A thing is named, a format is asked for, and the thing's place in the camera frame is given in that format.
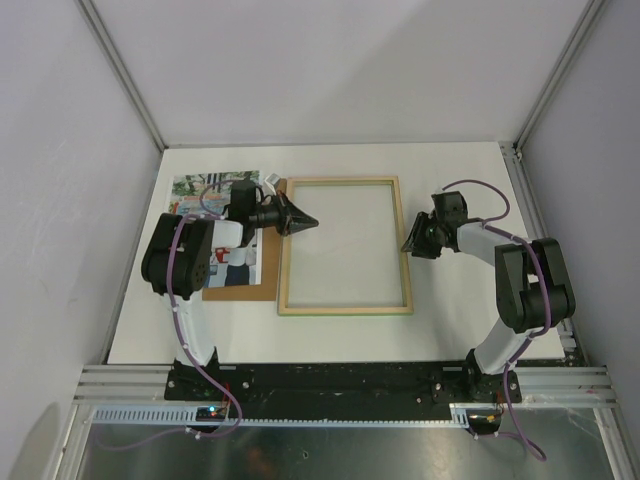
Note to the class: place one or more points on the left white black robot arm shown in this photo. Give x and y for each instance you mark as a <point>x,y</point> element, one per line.
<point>177,260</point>

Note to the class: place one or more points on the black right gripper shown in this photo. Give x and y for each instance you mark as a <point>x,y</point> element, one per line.
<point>416,244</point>

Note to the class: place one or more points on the brown cardboard backing board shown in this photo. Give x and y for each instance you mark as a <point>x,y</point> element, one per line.
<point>267,265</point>

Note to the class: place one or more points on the white slotted cable duct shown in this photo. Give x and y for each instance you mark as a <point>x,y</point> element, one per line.
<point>192,417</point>

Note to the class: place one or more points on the green wooden photo frame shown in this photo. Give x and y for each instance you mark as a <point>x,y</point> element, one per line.
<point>351,264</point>

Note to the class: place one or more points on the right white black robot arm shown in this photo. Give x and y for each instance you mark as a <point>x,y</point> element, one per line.
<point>500,351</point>

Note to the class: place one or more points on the printed photo of two people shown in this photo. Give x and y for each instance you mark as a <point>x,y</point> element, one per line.
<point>200,192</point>

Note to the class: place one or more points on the left aluminium corner post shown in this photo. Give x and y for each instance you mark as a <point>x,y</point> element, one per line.
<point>115,60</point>

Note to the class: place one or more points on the aluminium corner post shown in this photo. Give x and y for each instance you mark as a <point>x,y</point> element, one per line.
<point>576,42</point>
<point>115,60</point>

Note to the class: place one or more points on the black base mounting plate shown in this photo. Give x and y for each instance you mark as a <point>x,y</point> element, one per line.
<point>356,391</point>

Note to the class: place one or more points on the right aluminium corner post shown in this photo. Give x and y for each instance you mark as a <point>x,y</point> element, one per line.
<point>576,42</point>

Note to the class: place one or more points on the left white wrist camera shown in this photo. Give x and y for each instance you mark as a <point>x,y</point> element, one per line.
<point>271,184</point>

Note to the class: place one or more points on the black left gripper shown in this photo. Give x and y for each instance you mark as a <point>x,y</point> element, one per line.
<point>289,214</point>

